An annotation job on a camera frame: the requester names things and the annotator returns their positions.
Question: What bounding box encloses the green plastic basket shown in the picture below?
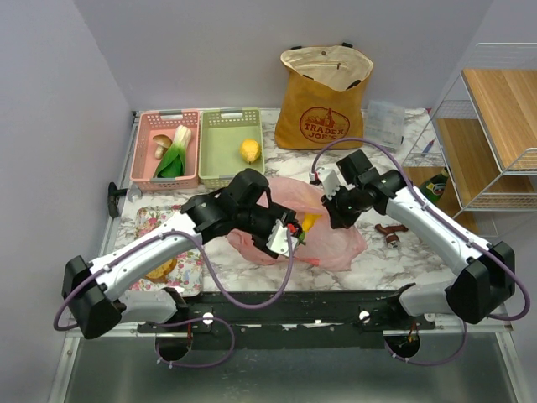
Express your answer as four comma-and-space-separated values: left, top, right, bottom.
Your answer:
198, 108, 265, 189

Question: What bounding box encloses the yellow banana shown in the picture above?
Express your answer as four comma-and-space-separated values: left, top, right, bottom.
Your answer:
301, 213, 321, 233

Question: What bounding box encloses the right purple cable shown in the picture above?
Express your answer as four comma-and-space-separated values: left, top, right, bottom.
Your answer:
312, 137, 532, 367

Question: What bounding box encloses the floral tray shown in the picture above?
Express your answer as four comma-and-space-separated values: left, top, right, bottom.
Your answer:
130, 205, 203, 297

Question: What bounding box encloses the green glass bottle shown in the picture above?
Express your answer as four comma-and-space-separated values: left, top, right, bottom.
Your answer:
419, 167, 450, 204

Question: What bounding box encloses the yellow lemon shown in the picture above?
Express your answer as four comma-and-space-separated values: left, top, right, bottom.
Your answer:
239, 139, 262, 164

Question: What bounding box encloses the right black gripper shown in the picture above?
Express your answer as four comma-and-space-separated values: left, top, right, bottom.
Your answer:
321, 183, 365, 229

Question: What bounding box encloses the black mounting rail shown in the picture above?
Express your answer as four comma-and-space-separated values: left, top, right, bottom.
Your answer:
138, 290, 435, 350

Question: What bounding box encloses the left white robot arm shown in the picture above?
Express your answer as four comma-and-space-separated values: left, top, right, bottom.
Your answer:
61, 169, 303, 339

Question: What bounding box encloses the brown toy mushroom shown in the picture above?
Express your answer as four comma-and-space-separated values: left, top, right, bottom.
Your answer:
153, 134, 172, 160

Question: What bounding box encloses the green leek vegetable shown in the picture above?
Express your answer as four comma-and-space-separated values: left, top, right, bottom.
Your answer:
154, 125, 192, 178

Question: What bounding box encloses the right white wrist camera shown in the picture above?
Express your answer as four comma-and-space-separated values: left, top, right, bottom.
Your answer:
309, 167, 341, 200

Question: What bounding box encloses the pink plastic grocery bag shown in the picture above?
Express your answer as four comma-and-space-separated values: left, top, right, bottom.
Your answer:
226, 175, 367, 273

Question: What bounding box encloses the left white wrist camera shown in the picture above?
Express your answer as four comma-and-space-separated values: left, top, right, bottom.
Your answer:
266, 219, 305, 257

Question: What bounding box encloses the blue pen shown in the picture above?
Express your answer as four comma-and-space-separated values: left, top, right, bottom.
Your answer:
421, 139, 436, 156

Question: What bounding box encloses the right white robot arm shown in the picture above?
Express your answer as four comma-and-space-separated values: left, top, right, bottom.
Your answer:
310, 150, 515, 329

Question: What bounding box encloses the clear plastic box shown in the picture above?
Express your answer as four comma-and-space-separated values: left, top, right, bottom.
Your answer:
364, 101, 405, 152

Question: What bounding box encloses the bread slice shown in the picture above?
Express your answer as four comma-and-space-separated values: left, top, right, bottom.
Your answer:
144, 258, 177, 283

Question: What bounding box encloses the purple cable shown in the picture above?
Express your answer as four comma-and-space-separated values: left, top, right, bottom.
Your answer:
312, 137, 532, 367
53, 228, 297, 370

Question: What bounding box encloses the white wire wooden shelf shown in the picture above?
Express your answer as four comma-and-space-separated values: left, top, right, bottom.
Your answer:
403, 43, 536, 239

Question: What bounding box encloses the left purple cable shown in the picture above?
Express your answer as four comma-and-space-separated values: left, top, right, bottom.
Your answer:
53, 228, 297, 370

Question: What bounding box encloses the yellow Trader Joe's tote bag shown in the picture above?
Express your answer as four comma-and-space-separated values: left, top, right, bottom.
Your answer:
274, 43, 373, 150

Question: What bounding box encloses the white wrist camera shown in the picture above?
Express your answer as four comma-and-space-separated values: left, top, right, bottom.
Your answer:
309, 167, 341, 200
266, 219, 305, 257

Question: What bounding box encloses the pink plastic basket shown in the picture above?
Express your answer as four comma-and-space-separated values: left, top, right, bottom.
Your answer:
130, 109, 201, 192

